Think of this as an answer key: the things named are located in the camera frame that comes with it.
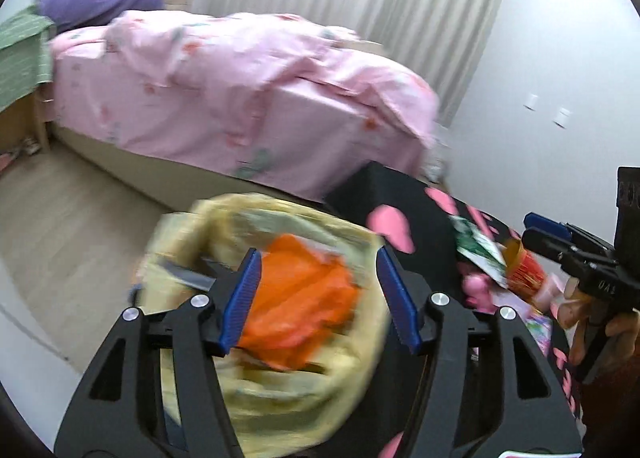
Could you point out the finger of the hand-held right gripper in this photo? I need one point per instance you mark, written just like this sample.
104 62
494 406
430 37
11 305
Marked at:
545 244
547 224

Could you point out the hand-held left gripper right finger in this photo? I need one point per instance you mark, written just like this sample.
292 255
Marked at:
397 298

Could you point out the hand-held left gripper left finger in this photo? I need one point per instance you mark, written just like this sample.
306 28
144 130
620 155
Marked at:
245 298

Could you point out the red gold snack packet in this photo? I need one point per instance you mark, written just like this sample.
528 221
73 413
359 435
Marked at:
525 273

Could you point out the bin with yellow bag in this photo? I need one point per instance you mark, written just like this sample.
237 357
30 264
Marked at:
300 403

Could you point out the person's right forearm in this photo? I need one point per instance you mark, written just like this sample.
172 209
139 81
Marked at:
612 413

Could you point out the person's right hand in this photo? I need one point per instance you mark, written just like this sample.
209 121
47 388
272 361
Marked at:
625 333

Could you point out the pink cup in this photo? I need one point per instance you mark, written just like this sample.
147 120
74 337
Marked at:
550 290

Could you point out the orange plastic bag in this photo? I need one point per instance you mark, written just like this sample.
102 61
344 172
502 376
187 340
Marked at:
295 308

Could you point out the green white carton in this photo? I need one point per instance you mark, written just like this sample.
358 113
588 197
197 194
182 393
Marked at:
475 243

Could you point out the black pink printed tablecloth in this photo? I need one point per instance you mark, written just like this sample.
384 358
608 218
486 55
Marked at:
425 233

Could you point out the colourful candy packet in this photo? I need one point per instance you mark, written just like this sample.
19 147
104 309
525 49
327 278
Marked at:
537 330

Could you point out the bed with pink blanket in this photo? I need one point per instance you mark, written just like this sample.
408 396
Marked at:
240 88

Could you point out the wooden bedside table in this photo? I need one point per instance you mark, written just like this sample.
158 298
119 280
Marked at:
25 113

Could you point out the green striped cloth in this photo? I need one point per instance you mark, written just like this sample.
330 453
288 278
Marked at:
20 53

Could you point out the white wall switch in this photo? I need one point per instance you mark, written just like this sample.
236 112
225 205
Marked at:
562 118
530 102

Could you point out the beige bed frame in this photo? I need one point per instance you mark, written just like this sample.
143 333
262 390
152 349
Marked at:
150 168

